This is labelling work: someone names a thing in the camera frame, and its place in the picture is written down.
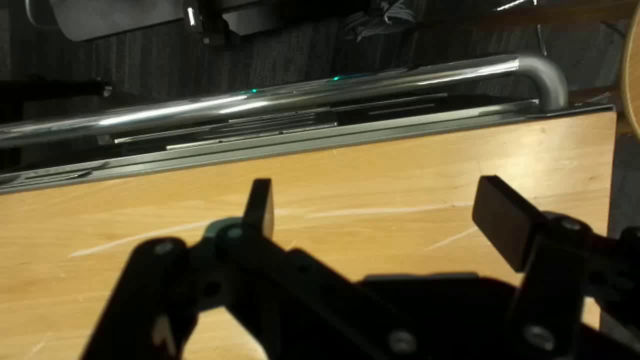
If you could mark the silver cart handle bar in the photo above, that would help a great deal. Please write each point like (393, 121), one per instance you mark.
(549, 78)

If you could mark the round wooden stool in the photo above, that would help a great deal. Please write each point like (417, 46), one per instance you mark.
(630, 72)

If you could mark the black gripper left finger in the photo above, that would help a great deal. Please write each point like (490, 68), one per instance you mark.
(259, 212)

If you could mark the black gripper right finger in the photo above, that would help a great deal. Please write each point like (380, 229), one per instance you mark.
(507, 219)

